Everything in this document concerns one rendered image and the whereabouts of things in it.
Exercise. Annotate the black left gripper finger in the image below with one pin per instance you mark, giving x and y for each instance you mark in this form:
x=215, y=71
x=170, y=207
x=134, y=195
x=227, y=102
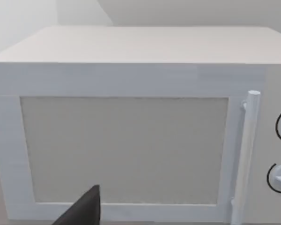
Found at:
x=85, y=209

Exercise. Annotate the pale microwave door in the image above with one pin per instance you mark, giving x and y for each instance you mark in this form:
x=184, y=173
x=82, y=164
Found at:
x=126, y=79

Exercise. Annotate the pale microwave oven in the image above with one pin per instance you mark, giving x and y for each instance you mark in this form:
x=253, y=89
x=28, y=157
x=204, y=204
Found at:
x=140, y=44

